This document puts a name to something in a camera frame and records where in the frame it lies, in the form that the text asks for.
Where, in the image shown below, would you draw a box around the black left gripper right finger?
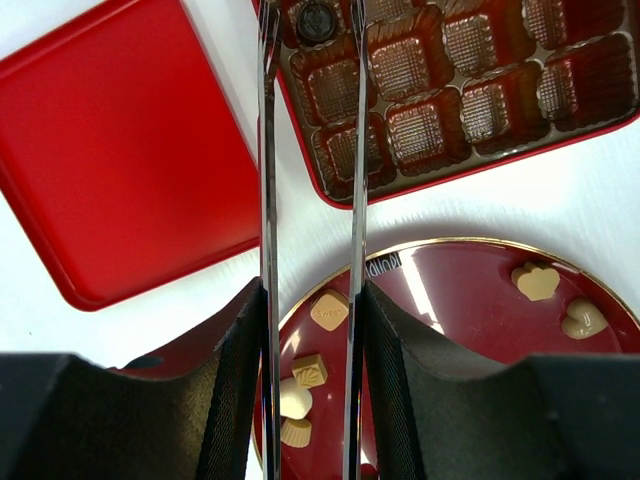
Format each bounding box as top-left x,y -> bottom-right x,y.
363,283 -> 639,479

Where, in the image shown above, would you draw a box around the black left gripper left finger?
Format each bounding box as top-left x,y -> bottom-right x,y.
1,280 -> 263,479

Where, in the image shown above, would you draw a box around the tan striped chocolate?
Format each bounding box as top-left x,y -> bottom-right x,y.
291,354 -> 328,389

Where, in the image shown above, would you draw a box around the red tin lid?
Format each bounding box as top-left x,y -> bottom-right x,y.
1,1 -> 260,311

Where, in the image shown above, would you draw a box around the red chocolate box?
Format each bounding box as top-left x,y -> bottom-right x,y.
278,1 -> 639,208

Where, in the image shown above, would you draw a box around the metal tongs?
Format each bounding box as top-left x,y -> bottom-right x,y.
257,1 -> 369,479

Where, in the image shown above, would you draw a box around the tan ridged chocolate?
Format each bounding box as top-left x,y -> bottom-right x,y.
281,418 -> 312,449

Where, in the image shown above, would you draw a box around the white round chocolate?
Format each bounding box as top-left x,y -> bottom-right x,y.
279,377 -> 313,420

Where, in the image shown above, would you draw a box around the tan square chocolate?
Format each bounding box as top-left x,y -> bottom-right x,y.
310,289 -> 349,332

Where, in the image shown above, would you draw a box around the round red tray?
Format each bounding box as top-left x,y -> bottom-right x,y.
279,237 -> 639,479

